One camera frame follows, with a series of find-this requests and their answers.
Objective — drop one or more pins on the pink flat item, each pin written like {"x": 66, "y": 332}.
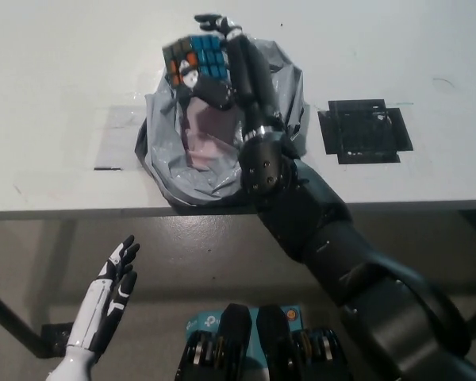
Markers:
{"x": 206, "y": 139}

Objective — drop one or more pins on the left robot body block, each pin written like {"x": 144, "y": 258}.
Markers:
{"x": 226, "y": 341}

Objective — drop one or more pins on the grey plastic bag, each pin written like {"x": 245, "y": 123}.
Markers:
{"x": 162, "y": 158}

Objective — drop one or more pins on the black table foot plate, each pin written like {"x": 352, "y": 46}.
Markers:
{"x": 53, "y": 339}

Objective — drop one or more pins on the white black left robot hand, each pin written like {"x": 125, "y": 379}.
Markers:
{"x": 99, "y": 305}

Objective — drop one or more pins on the clear tape patch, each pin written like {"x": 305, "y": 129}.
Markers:
{"x": 119, "y": 139}

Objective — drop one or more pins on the rubik's cube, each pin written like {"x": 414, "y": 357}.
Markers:
{"x": 206, "y": 55}

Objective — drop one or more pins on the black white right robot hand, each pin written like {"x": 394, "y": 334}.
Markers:
{"x": 250, "y": 87}

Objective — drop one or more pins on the black tape square marker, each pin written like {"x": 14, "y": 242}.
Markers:
{"x": 365, "y": 135}

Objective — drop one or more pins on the teal cardboard box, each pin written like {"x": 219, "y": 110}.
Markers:
{"x": 204, "y": 322}

